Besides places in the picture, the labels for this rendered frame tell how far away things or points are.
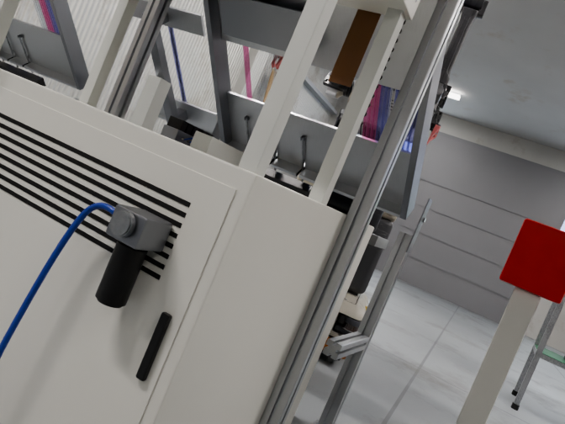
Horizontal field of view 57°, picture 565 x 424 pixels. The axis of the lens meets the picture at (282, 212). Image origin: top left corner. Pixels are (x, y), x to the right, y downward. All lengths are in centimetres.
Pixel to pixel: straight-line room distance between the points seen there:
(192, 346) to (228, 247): 15
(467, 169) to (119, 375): 906
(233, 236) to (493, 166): 903
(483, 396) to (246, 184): 89
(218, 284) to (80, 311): 23
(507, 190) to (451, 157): 109
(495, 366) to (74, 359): 95
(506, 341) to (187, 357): 84
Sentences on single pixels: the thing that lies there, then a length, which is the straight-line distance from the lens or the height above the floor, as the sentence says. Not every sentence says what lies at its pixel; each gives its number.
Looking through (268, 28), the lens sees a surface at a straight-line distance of 150.
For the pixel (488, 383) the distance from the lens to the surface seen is 139.
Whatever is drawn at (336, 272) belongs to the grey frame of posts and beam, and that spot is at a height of 50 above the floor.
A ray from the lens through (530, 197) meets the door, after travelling 960.
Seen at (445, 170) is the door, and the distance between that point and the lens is 966.
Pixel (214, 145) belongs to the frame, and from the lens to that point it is 120.
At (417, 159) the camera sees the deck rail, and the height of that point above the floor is 83.
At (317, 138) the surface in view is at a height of 81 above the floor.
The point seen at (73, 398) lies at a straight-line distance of 88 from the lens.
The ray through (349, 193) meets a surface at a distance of 163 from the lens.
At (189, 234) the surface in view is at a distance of 74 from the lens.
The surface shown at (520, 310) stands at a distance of 137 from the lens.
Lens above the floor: 61
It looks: 2 degrees down
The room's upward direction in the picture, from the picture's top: 23 degrees clockwise
